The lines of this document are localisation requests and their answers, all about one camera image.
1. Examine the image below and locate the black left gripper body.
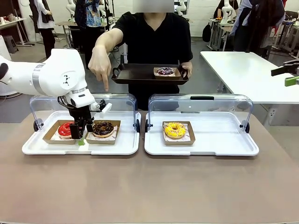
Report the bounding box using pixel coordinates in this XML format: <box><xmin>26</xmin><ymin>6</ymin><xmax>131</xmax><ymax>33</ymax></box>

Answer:
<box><xmin>67</xmin><ymin>105</ymin><xmax>94</xmax><ymax>126</ymax></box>

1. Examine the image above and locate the chocolate glazed donut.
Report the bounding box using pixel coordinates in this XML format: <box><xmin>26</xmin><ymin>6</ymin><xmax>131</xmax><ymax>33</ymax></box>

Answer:
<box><xmin>92</xmin><ymin>120</ymin><xmax>115</xmax><ymax>138</ymax></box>

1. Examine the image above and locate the person's right forearm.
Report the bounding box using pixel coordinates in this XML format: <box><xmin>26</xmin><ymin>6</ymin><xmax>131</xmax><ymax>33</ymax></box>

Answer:
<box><xmin>93</xmin><ymin>28</ymin><xmax>125</xmax><ymax>53</ymax></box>

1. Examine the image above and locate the bystander in dark coat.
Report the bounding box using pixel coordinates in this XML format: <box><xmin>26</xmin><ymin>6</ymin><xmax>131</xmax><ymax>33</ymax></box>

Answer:
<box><xmin>230</xmin><ymin>0</ymin><xmax>286</xmax><ymax>58</ymax></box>

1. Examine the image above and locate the bystander in black top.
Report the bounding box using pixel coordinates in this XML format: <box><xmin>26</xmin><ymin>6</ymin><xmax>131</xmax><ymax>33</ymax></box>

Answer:
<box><xmin>214</xmin><ymin>0</ymin><xmax>239</xmax><ymax>20</ymax></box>

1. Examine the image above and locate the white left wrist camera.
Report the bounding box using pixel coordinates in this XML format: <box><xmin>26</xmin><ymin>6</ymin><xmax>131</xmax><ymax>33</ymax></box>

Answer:
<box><xmin>90</xmin><ymin>99</ymin><xmax>113</xmax><ymax>119</ymax></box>

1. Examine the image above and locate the cardboard tray under red donut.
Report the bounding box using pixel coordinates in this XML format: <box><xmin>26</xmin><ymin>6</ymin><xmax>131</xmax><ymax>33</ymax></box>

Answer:
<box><xmin>42</xmin><ymin>119</ymin><xmax>78</xmax><ymax>145</ymax></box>

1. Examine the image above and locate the person's left hand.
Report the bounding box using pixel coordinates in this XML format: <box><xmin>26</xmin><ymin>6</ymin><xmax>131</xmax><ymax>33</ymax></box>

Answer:
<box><xmin>181</xmin><ymin>61</ymin><xmax>193</xmax><ymax>79</ymax></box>

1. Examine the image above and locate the white side table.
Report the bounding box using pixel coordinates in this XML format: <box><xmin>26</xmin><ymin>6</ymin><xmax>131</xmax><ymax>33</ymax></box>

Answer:
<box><xmin>199</xmin><ymin>50</ymin><xmax>299</xmax><ymax>126</ymax></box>

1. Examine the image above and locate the person's black shirt torso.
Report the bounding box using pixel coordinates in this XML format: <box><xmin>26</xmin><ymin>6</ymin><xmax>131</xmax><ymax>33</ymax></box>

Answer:
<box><xmin>112</xmin><ymin>11</ymin><xmax>194</xmax><ymax>112</ymax></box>

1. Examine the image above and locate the yellow sprinkled donut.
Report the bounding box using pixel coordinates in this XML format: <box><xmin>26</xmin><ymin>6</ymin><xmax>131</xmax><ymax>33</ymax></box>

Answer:
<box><xmin>164</xmin><ymin>121</ymin><xmax>187</xmax><ymax>140</ymax></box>

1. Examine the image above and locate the person's right hand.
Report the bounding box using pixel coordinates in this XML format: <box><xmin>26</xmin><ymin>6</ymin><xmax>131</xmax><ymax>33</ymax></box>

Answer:
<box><xmin>88</xmin><ymin>45</ymin><xmax>112</xmax><ymax>92</ymax></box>

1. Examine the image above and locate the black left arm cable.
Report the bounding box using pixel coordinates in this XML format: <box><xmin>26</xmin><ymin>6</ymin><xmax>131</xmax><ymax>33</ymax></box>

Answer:
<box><xmin>57</xmin><ymin>95</ymin><xmax>73</xmax><ymax>110</ymax></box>

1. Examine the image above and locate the cardboard tray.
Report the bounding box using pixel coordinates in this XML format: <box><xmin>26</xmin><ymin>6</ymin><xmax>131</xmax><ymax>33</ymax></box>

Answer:
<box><xmin>162</xmin><ymin>120</ymin><xmax>196</xmax><ymax>147</ymax></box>
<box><xmin>84</xmin><ymin>119</ymin><xmax>121</xmax><ymax>145</ymax></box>
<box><xmin>153</xmin><ymin>67</ymin><xmax>182</xmax><ymax>81</ymax></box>
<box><xmin>42</xmin><ymin>119</ymin><xmax>78</xmax><ymax>145</ymax></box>

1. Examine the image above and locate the black backpack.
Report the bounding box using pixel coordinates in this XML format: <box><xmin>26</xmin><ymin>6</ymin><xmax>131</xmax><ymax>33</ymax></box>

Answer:
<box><xmin>202</xmin><ymin>22</ymin><xmax>212</xmax><ymax>43</ymax></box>

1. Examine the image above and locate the clear display case lid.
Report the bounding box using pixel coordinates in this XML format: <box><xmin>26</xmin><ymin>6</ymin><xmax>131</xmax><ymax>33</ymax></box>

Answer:
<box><xmin>145</xmin><ymin>93</ymin><xmax>254</xmax><ymax>134</ymax></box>
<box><xmin>29</xmin><ymin>93</ymin><xmax>141</xmax><ymax>133</ymax></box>

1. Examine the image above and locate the cardboard tray under yellow donut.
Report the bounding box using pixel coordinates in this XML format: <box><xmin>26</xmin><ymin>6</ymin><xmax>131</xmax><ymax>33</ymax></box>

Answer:
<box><xmin>162</xmin><ymin>120</ymin><xmax>196</xmax><ymax>147</ymax></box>

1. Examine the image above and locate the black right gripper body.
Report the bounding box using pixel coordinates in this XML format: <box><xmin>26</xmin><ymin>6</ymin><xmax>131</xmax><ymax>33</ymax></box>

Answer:
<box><xmin>283</xmin><ymin>59</ymin><xmax>299</xmax><ymax>76</ymax></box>

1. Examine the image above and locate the background desk with cups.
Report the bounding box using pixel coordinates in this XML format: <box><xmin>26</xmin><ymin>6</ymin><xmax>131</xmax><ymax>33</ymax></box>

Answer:
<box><xmin>0</xmin><ymin>13</ymin><xmax>32</xmax><ymax>46</ymax></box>

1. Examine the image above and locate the red glazed donut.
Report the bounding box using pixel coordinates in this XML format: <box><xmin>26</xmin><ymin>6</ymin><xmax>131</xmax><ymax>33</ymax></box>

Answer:
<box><xmin>57</xmin><ymin>121</ymin><xmax>76</xmax><ymax>139</ymax></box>

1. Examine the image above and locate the paper liner under chocolate donut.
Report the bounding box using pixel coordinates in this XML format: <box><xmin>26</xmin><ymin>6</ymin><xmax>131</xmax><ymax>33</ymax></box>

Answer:
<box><xmin>86</xmin><ymin>124</ymin><xmax>119</xmax><ymax>141</ymax></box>

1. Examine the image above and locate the grey plastic stool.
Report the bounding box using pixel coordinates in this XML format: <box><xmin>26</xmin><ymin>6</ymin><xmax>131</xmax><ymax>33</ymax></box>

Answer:
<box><xmin>2</xmin><ymin>35</ymin><xmax>19</xmax><ymax>54</ymax></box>

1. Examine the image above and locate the purple drizzled donut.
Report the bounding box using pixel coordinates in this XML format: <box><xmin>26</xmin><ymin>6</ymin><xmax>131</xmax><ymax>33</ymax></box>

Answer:
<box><xmin>156</xmin><ymin>67</ymin><xmax>175</xmax><ymax>77</ymax></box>

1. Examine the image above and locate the paper liner under yellow donut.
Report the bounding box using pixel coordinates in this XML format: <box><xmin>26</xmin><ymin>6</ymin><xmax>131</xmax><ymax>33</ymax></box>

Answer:
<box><xmin>164</xmin><ymin>122</ymin><xmax>191</xmax><ymax>143</ymax></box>

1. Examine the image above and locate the dark brown serving tray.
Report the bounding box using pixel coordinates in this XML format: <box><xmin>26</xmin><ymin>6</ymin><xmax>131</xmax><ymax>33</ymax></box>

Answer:
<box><xmin>111</xmin><ymin>60</ymin><xmax>190</xmax><ymax>85</ymax></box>

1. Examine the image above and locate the bystander in black vest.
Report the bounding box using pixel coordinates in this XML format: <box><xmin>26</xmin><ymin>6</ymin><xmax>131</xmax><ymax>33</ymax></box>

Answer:
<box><xmin>29</xmin><ymin>0</ymin><xmax>57</xmax><ymax>59</ymax></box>

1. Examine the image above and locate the bystander in floral shirt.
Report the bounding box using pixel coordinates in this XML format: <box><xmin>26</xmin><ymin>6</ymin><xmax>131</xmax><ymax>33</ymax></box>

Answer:
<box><xmin>74</xmin><ymin>0</ymin><xmax>105</xmax><ymax>70</ymax></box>

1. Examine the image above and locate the background wooden work desk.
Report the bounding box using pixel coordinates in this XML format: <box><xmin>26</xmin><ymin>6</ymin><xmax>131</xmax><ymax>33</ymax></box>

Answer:
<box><xmin>55</xmin><ymin>20</ymin><xmax>108</xmax><ymax>51</ymax></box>

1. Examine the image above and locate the paper liner under red donut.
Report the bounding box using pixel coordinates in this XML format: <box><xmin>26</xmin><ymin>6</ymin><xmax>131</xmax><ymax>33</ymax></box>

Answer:
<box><xmin>50</xmin><ymin>127</ymin><xmax>77</xmax><ymax>142</ymax></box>

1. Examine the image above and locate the white display case base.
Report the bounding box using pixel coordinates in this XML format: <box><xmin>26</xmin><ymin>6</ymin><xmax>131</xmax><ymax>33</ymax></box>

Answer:
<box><xmin>21</xmin><ymin>110</ymin><xmax>142</xmax><ymax>156</ymax></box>
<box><xmin>144</xmin><ymin>111</ymin><xmax>260</xmax><ymax>156</ymax></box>

